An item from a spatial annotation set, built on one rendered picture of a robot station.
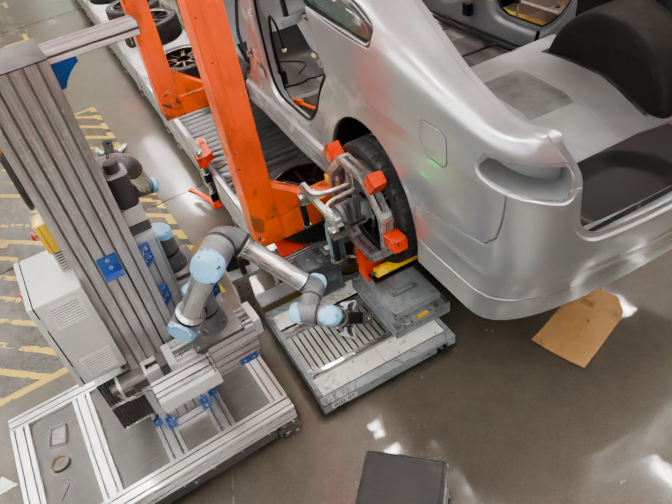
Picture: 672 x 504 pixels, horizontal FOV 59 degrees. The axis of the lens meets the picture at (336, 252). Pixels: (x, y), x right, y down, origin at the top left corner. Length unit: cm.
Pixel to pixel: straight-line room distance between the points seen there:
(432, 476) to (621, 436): 102
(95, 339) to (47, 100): 98
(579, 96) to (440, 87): 145
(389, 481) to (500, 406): 85
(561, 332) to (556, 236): 141
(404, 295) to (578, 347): 97
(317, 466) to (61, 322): 138
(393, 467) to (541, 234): 115
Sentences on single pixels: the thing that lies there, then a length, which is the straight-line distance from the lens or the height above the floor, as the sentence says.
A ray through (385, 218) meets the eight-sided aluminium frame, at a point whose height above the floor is 96.
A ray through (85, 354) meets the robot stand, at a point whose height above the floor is 92.
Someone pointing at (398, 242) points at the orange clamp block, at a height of 88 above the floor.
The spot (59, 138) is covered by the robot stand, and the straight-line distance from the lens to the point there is 222.
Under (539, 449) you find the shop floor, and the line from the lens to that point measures 310.
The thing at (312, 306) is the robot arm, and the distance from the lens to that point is 215.
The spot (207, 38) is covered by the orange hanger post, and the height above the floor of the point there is 173.
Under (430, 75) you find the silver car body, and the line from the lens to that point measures 224.
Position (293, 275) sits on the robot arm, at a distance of 221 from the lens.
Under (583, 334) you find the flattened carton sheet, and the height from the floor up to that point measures 1.
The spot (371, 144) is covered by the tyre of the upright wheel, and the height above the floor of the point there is 117.
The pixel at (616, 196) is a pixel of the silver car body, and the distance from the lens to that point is 306.
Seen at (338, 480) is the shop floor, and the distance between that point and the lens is 303.
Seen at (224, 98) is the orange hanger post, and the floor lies 145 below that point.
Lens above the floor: 266
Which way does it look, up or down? 41 degrees down
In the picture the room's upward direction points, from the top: 11 degrees counter-clockwise
